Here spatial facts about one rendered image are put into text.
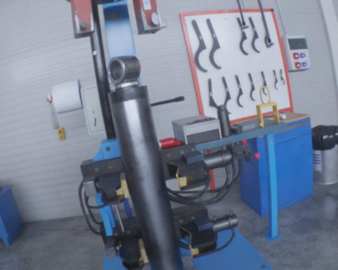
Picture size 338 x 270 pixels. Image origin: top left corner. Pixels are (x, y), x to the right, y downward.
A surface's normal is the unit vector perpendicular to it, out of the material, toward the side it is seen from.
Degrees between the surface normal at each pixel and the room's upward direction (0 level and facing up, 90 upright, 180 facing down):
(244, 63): 90
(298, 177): 90
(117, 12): 90
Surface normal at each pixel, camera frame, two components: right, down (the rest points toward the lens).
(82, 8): 0.42, 0.04
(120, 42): 0.15, 0.09
